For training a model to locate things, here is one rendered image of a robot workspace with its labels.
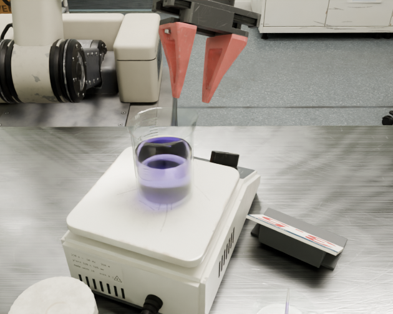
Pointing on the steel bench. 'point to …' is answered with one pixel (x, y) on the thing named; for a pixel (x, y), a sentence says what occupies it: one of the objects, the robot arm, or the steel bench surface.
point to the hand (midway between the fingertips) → (191, 92)
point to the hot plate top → (218, 172)
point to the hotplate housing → (166, 270)
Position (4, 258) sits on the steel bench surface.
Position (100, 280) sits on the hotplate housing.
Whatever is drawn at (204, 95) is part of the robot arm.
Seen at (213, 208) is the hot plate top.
